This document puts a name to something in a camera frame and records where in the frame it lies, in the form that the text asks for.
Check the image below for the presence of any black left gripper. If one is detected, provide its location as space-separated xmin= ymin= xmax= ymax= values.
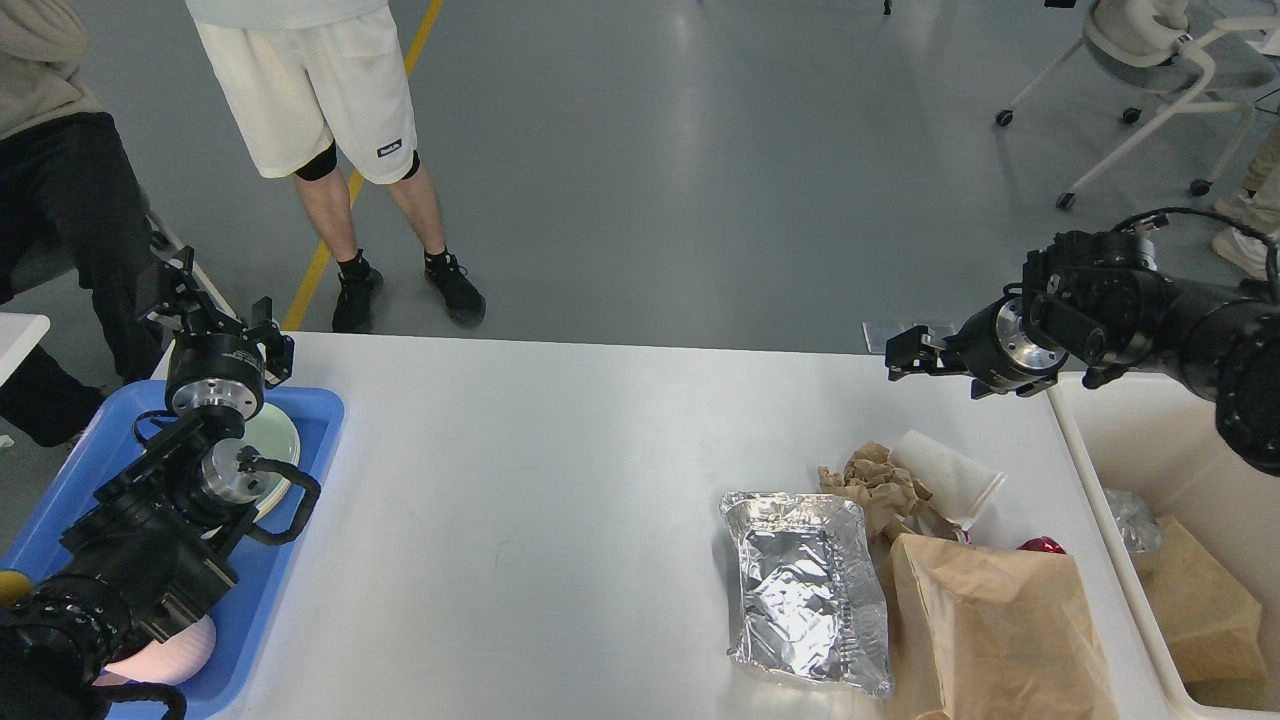
xmin=138 ymin=249 xmax=294 ymax=421

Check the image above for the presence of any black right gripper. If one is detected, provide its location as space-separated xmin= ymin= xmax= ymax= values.
xmin=884 ymin=297 xmax=1069 ymax=400

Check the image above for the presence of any green ceramic plate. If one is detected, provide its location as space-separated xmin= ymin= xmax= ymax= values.
xmin=243 ymin=404 xmax=301 ymax=464

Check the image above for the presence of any dark green ceramic mug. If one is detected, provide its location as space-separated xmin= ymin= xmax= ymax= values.
xmin=0 ymin=569 xmax=33 ymax=609

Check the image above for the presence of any pink ceramic mug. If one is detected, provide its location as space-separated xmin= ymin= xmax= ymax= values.
xmin=93 ymin=615 xmax=218 ymax=687

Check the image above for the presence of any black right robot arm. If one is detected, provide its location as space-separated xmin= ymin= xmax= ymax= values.
xmin=884 ymin=208 xmax=1279 ymax=475

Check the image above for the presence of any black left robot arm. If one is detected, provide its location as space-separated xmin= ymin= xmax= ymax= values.
xmin=3 ymin=247 xmax=321 ymax=719

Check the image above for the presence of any white chair near person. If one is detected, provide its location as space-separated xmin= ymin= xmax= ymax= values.
xmin=146 ymin=209 xmax=238 ymax=316

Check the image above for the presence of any left floor socket plate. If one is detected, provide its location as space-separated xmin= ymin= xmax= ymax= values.
xmin=861 ymin=322 xmax=908 ymax=355

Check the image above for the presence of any pink ceramic plate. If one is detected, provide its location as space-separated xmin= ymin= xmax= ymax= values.
xmin=255 ymin=451 xmax=301 ymax=521

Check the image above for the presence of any white paper cup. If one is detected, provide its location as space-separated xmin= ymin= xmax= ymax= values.
xmin=890 ymin=430 xmax=1007 ymax=530

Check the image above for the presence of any crumpled brown paper ball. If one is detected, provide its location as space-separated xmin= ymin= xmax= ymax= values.
xmin=817 ymin=441 xmax=970 ymax=547

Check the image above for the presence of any person in cream sweater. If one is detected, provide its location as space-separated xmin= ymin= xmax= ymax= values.
xmin=1 ymin=1 xmax=163 ymax=384

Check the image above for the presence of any white plastic bin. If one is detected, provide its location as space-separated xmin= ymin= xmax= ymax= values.
xmin=1048 ymin=372 xmax=1279 ymax=719

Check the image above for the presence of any person in white shorts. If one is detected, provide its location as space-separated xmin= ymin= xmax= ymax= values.
xmin=187 ymin=1 xmax=486 ymax=333

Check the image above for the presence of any silver foil bag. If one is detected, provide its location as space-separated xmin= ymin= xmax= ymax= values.
xmin=719 ymin=492 xmax=895 ymax=700

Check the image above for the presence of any person in beige trousers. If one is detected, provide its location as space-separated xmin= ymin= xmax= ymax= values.
xmin=1211 ymin=122 xmax=1279 ymax=281

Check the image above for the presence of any white office chair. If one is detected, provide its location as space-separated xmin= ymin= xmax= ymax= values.
xmin=995 ymin=1 xmax=1279 ymax=211

